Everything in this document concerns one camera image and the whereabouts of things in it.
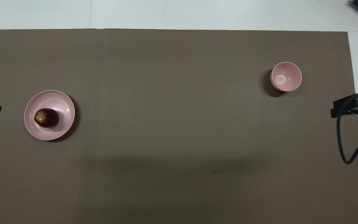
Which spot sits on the pink round plate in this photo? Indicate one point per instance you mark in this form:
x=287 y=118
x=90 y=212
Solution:
x=57 y=102

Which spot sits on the brown cardboard table mat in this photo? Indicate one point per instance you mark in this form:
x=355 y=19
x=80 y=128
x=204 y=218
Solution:
x=172 y=124

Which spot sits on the dark red apple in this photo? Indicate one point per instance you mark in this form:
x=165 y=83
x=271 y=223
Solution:
x=49 y=117

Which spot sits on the pink bowl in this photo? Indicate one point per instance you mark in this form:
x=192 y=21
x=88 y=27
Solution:
x=286 y=76

